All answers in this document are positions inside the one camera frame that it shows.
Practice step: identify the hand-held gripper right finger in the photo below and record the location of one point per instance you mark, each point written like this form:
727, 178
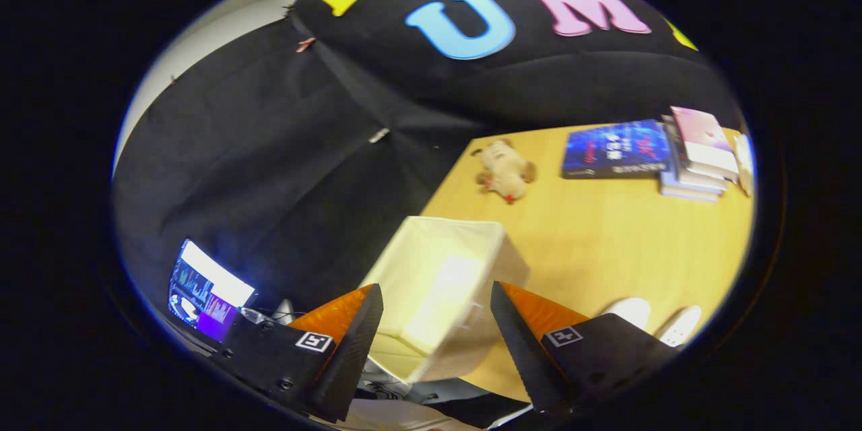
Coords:
518, 343

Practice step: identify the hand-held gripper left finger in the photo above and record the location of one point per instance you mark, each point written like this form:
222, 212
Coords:
357, 350

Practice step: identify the beige fabric storage box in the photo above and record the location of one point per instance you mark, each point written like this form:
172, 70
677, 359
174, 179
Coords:
438, 283

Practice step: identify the white canvas shoe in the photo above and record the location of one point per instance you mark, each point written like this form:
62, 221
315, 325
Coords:
680, 325
630, 312

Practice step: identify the brown plush dog toy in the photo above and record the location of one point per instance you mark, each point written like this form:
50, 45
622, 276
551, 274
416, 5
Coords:
505, 172

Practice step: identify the black backdrop cloth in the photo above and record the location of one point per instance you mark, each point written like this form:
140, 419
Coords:
269, 168

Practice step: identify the silver clip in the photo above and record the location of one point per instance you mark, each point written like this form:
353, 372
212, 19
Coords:
379, 135

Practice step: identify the dark blue book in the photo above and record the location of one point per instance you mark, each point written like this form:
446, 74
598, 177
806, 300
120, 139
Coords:
616, 148

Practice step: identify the grey book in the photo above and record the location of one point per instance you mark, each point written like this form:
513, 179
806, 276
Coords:
687, 172

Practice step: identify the pink cover book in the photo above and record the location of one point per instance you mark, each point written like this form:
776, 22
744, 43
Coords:
704, 138

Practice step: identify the white plush toy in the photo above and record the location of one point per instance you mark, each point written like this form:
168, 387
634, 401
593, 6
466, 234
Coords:
745, 165

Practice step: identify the red clip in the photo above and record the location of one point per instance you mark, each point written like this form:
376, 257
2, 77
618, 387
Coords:
306, 44

